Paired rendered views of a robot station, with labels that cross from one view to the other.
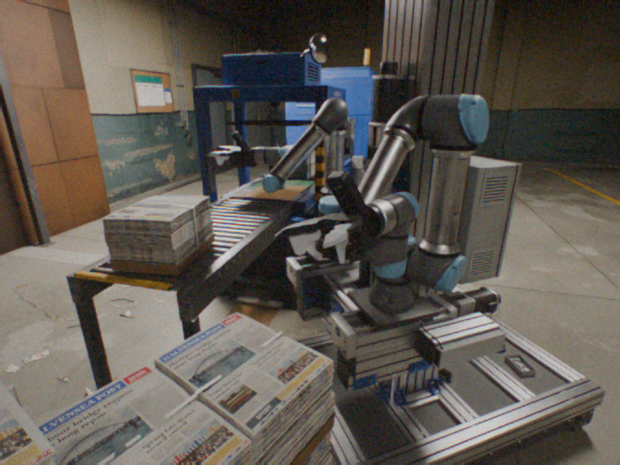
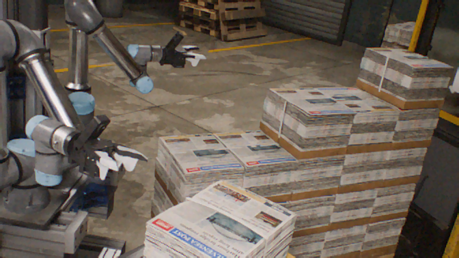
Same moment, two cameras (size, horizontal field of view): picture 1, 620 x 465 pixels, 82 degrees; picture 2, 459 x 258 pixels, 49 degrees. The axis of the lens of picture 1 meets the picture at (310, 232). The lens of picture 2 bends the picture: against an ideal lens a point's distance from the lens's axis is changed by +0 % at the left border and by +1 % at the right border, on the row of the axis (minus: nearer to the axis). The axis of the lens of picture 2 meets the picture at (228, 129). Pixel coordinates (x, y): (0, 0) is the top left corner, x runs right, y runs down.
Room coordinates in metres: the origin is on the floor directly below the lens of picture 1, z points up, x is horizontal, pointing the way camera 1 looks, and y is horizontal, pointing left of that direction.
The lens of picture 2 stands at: (2.62, 1.09, 1.82)
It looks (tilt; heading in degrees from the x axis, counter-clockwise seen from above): 22 degrees down; 203
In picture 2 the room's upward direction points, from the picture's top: 9 degrees clockwise
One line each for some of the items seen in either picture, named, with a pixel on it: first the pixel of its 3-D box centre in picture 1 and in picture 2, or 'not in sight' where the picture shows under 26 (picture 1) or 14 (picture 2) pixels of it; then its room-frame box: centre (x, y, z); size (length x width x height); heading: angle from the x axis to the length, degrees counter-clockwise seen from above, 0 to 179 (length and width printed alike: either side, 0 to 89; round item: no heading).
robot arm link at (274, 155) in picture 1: (277, 156); (48, 133); (1.67, 0.15, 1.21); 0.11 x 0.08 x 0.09; 85
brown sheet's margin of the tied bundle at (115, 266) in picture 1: (154, 259); not in sight; (1.36, 0.65, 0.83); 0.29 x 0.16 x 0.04; 82
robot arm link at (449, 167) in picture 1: (444, 199); (78, 55); (0.96, -0.37, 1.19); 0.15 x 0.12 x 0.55; 47
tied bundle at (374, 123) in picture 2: not in sight; (350, 119); (0.06, 0.69, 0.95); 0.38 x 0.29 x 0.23; 51
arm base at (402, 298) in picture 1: (392, 287); not in sight; (1.05, -0.27, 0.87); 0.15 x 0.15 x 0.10
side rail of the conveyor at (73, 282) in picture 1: (174, 233); not in sight; (1.91, 0.77, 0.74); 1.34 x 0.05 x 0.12; 165
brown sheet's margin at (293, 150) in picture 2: not in sight; (301, 137); (0.29, 0.51, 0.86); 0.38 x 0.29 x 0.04; 54
